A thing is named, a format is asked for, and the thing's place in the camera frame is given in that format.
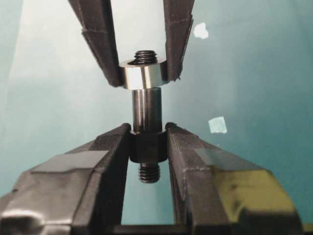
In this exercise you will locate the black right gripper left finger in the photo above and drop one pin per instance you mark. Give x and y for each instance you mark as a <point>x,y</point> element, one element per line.
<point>77,193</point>

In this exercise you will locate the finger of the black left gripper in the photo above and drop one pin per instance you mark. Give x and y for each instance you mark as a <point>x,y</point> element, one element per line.
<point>178,20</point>
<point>95,17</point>

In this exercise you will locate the black threaded metal shaft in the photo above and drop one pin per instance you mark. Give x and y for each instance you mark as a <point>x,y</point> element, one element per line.
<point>148,139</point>

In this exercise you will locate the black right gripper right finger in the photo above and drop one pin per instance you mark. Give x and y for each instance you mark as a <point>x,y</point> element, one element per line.
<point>218,193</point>

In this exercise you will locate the white tape marker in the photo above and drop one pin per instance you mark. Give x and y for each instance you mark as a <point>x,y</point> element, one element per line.
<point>200,31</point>
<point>217,125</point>

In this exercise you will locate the silver metal washer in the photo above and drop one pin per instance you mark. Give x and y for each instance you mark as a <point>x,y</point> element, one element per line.
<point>138,77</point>

